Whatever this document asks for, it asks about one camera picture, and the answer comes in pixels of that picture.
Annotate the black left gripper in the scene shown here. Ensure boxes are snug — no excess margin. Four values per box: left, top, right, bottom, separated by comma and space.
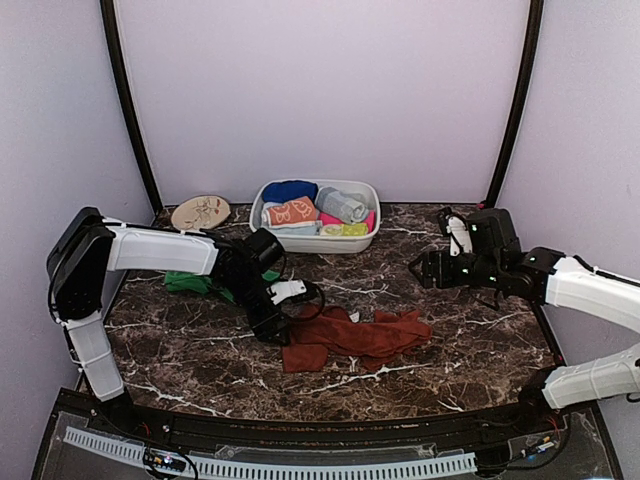
221, 271, 291, 346

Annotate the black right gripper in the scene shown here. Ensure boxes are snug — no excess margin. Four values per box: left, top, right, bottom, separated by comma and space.
410, 249, 503, 289

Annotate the orange bunny pattern towel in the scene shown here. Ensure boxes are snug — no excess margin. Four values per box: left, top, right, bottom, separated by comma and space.
261, 196, 319, 229

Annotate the brown towel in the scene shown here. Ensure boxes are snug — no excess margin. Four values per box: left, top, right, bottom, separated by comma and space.
281, 306, 433, 373

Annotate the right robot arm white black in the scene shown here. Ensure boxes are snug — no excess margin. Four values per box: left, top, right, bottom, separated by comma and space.
408, 207, 639, 434

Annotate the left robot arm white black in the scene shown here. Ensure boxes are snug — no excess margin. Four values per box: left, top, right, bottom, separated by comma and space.
46, 206, 308, 436

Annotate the round beige embroidered cloth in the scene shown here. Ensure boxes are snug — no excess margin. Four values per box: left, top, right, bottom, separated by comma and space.
171, 195, 231, 231

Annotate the green microfibre towel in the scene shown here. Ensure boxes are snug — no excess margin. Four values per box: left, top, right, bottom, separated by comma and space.
163, 269, 281, 306

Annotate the light blue rolled towel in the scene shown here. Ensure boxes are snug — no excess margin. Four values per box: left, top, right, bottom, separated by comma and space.
261, 202, 322, 236

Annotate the dark blue rolled towel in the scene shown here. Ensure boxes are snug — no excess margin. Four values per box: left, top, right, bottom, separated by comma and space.
261, 180, 319, 204

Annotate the grey plastic basin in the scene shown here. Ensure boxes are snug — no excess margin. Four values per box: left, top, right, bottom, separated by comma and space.
249, 180, 381, 254

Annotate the grey rolled towel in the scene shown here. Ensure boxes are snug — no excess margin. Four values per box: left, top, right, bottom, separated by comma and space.
315, 186, 370, 224

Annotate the pink rolled towel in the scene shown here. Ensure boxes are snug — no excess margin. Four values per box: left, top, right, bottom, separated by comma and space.
319, 211, 376, 232

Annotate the yellow green rolled towel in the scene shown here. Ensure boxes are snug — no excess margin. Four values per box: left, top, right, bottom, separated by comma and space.
320, 223, 369, 237

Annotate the small electronics board with leds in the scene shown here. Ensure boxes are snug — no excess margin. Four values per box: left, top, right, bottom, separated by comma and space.
143, 449, 187, 473

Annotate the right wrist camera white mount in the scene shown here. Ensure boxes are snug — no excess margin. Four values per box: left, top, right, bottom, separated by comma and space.
436, 207, 473, 257

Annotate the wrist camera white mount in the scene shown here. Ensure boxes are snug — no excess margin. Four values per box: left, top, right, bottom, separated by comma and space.
267, 280, 307, 305
436, 207, 473, 257

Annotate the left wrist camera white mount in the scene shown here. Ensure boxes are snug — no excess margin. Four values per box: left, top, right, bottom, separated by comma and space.
267, 280, 307, 305

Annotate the black front table rail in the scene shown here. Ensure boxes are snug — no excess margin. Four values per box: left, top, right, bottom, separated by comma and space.
54, 389, 596, 454

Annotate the white slotted cable duct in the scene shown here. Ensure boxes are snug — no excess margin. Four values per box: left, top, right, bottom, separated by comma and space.
62, 427, 478, 479

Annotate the right black frame post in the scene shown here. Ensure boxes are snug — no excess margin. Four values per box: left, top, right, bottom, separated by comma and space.
482, 0, 544, 208

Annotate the black frame post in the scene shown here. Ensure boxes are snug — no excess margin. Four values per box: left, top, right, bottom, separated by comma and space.
482, 0, 544, 208
99, 0, 164, 215

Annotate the left black frame post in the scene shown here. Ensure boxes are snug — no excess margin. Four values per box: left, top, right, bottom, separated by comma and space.
99, 0, 164, 215

